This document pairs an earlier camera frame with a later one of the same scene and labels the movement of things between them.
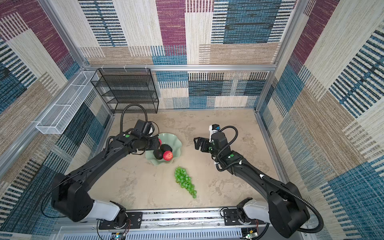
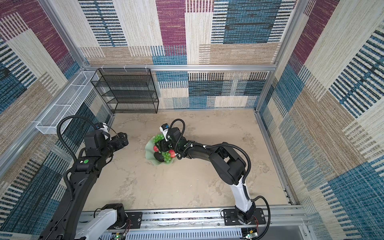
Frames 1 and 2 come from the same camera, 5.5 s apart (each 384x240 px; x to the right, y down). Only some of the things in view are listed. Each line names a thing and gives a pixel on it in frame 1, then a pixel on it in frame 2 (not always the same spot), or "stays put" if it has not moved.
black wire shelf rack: (122, 87) stays put
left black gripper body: (150, 144) to (116, 144)
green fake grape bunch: (185, 180) to (167, 157)
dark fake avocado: (158, 154) stays put
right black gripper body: (207, 147) to (167, 145)
